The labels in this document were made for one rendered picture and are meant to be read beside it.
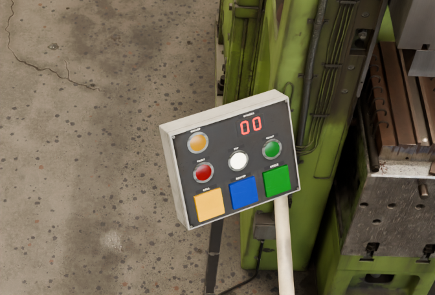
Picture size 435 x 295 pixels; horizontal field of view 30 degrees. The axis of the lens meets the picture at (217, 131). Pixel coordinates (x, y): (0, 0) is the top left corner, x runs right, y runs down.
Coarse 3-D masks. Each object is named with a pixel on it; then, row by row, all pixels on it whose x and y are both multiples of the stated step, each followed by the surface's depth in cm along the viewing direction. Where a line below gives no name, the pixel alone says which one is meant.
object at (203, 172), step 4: (204, 164) 208; (200, 168) 208; (204, 168) 208; (208, 168) 209; (196, 172) 208; (200, 172) 208; (204, 172) 208; (208, 172) 209; (196, 176) 208; (200, 176) 208; (204, 176) 209; (208, 176) 209
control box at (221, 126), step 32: (256, 96) 216; (160, 128) 208; (192, 128) 204; (224, 128) 207; (256, 128) 211; (288, 128) 215; (192, 160) 206; (224, 160) 210; (256, 160) 214; (288, 160) 218; (192, 192) 209; (224, 192) 213; (288, 192) 222; (192, 224) 212
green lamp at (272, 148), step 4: (268, 144) 214; (272, 144) 214; (276, 144) 215; (268, 148) 214; (272, 148) 215; (276, 148) 215; (268, 152) 215; (272, 152) 215; (276, 152) 216; (268, 156) 215; (272, 156) 215
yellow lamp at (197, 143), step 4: (196, 136) 204; (200, 136) 205; (192, 140) 204; (196, 140) 205; (200, 140) 205; (204, 140) 206; (192, 144) 205; (196, 144) 205; (200, 144) 206; (204, 144) 206; (192, 148) 205; (196, 148) 205; (200, 148) 206
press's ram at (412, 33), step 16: (400, 0) 201; (416, 0) 190; (432, 0) 190; (400, 16) 200; (416, 16) 194; (432, 16) 194; (400, 32) 200; (416, 32) 198; (432, 32) 198; (400, 48) 202; (416, 48) 202; (432, 48) 202
